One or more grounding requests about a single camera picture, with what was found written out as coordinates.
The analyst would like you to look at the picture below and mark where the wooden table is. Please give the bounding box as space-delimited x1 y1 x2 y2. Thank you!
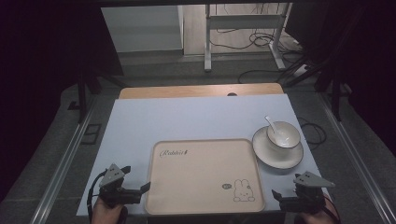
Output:
118 82 285 100

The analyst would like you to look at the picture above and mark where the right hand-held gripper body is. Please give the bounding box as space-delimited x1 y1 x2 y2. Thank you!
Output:
279 171 336 215

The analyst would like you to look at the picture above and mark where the black floor cable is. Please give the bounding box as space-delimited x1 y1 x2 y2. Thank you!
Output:
237 68 283 85

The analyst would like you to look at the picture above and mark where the black looped cable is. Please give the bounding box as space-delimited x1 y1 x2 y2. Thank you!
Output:
298 116 328 151

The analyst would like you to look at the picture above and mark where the white power strip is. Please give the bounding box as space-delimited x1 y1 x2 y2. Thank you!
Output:
291 63 310 77

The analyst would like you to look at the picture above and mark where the black floor cables bundle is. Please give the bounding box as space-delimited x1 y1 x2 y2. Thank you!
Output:
208 28 304 55

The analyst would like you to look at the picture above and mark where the aluminium rail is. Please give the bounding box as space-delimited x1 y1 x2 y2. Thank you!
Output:
30 98 98 224
318 92 396 224

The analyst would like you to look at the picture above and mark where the white plate with dark rim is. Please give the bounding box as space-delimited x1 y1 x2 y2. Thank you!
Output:
251 125 304 171

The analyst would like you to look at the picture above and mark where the person's left hand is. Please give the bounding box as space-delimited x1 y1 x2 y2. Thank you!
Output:
91 197 129 224

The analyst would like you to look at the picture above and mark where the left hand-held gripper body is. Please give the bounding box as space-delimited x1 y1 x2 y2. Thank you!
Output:
98 163 143 209

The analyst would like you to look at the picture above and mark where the white ceramic spoon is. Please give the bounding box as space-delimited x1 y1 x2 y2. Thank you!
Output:
263 115 283 139

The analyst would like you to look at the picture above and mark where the white table mat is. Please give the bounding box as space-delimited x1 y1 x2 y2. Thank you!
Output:
76 93 332 217

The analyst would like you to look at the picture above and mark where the person's right hand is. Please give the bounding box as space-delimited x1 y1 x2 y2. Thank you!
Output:
294 199 340 224

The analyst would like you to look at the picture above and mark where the white metal desk frame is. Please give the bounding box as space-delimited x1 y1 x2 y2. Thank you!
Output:
203 3 293 73

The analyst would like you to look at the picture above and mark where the black metal stand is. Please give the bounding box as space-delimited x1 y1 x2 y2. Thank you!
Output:
75 60 126 124
279 46 354 122

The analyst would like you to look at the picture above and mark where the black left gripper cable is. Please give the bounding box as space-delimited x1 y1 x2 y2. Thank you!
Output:
86 170 108 224

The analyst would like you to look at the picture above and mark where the white cabinet panel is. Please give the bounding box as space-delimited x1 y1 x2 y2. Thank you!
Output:
100 5 185 54

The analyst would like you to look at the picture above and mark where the white bowl with dark rim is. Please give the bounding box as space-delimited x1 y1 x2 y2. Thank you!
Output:
265 120 302 154

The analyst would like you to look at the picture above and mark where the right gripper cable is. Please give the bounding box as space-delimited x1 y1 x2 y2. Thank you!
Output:
322 194 343 224

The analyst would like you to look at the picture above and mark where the beige tray with rabbit print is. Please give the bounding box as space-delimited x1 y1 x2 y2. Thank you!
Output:
144 138 266 217

